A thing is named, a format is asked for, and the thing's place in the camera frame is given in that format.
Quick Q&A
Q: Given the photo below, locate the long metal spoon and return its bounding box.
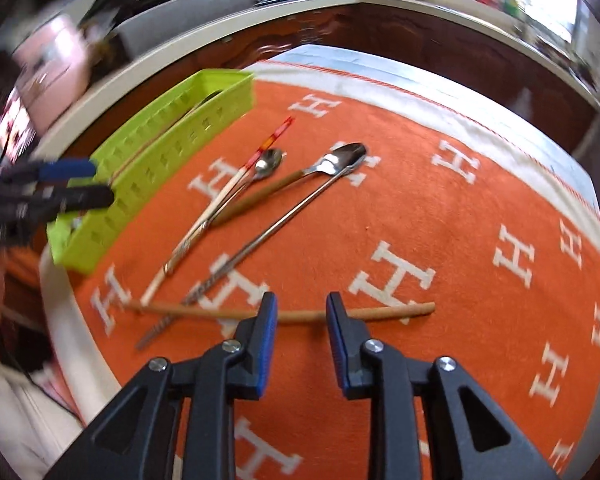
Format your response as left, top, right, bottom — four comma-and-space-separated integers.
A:
136, 142, 369, 351

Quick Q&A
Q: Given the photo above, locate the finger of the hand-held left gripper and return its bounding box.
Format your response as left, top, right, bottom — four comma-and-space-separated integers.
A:
0, 159, 98, 188
10, 184, 116, 221

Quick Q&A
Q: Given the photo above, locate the wooden handle metal spoon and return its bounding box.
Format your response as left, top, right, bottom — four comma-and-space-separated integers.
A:
211, 156, 343, 227

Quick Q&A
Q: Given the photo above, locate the pink box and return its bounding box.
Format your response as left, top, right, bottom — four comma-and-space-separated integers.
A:
12, 14, 93, 133

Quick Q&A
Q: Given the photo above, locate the green plastic utensil tray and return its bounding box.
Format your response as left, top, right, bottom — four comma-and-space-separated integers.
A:
46, 68, 257, 277

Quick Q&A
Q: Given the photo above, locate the orange printed blanket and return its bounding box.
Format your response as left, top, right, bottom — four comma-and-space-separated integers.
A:
72, 57, 600, 480

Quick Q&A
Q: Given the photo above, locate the red striped cream chopstick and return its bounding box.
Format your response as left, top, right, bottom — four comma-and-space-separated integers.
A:
141, 116, 297, 307

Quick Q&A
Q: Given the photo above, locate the brown wooden chopstick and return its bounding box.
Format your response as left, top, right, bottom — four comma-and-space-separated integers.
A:
124, 300, 437, 323

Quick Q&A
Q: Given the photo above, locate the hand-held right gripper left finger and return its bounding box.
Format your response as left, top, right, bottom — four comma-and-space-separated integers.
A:
45, 291, 279, 480

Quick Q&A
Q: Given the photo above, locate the person's white clothing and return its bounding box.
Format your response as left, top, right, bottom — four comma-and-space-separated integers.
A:
0, 355, 88, 480

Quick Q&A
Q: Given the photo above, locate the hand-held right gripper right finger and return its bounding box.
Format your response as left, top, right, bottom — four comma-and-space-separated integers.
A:
326, 291, 561, 480

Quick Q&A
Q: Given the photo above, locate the small metal spoon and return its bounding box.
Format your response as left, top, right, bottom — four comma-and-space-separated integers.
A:
162, 148, 287, 276

